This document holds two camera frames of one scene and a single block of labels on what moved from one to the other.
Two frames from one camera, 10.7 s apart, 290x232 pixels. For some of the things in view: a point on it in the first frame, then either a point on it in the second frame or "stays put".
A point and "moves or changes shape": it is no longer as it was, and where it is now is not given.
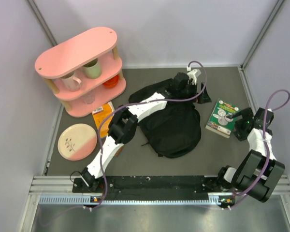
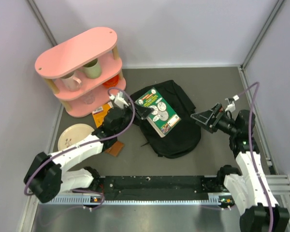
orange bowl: (111, 83) stays put
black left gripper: (205, 98) -> (143, 111)
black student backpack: (174, 131) stays put
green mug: (93, 69) stays put
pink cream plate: (77, 141) stays put
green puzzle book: (218, 122) moves or changes shape
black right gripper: (247, 114) -> (204, 117)
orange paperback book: (99, 114) stays put
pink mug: (72, 83) stays put
